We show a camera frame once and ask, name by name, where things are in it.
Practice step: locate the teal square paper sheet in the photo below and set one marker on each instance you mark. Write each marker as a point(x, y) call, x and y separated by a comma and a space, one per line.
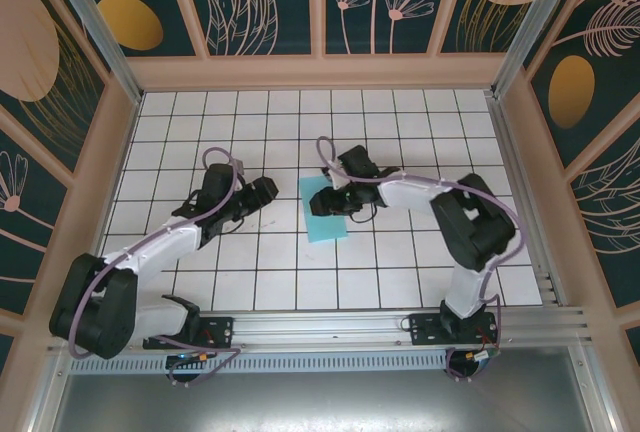
point(327, 229)

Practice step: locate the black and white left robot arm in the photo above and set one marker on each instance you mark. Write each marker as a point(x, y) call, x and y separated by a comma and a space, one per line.
point(95, 302)

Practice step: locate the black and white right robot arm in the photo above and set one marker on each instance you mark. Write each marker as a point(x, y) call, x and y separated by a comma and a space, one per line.
point(470, 232)

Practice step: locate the grey metal sheet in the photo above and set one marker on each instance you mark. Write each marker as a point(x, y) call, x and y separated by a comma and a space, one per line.
point(320, 402)

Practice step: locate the yellow power connector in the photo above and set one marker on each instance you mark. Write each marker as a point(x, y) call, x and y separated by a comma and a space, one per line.
point(204, 357)
point(472, 354)

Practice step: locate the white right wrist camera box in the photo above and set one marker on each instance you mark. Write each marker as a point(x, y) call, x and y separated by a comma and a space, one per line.
point(337, 179)

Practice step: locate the aluminium mounting rail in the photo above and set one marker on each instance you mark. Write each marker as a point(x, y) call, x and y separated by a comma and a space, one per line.
point(320, 327)

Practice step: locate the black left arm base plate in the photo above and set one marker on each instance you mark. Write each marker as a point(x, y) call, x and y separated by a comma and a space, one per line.
point(220, 332)

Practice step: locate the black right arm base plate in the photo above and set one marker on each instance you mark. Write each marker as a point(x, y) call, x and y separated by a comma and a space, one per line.
point(425, 334)

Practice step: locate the aluminium side rail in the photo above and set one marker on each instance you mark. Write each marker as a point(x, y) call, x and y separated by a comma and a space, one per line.
point(521, 177)

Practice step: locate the aluminium frame post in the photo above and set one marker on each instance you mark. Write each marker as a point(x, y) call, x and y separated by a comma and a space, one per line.
point(96, 27)
point(535, 27)

